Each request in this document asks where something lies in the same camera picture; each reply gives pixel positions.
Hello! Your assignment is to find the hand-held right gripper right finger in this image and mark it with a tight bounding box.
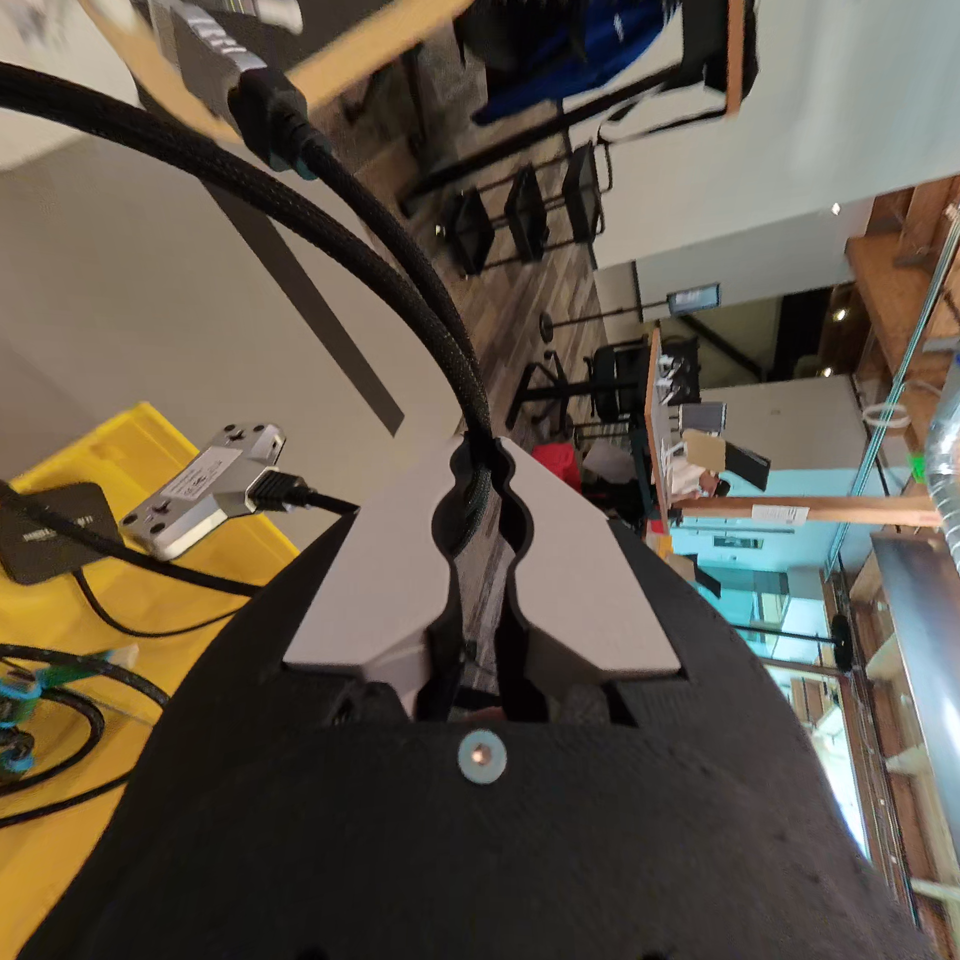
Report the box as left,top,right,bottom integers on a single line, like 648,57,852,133
495,437,687,689

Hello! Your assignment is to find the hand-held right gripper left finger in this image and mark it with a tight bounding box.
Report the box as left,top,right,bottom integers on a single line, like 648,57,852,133
282,438,465,720

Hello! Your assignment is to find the yellow plastic bin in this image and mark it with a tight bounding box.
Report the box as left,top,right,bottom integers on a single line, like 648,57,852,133
0,401,303,960

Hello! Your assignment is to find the black switch pigtail cable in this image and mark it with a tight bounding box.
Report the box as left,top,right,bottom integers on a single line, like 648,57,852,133
0,0,498,552

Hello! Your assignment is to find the red storage tote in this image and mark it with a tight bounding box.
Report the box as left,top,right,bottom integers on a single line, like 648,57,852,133
534,442,585,490

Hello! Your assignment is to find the black bin divider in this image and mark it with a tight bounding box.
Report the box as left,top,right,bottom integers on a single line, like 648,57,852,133
0,480,264,599

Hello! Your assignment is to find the long wooden desk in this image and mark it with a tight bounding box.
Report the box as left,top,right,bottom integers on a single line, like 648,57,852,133
643,326,672,530

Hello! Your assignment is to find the black office chair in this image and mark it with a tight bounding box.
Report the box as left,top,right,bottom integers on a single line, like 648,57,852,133
585,341,650,423

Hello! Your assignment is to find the black pole stand round base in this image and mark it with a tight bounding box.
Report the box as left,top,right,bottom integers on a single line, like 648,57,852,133
536,300,648,346

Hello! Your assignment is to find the wood-rimmed black board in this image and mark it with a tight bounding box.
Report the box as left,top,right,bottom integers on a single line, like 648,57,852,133
78,0,423,145

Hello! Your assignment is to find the dark desk cable strip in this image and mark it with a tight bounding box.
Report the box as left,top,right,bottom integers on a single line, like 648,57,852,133
206,183,406,438

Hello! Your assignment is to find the silver ventilation duct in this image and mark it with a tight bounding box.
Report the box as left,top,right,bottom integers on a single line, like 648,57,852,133
926,360,960,579

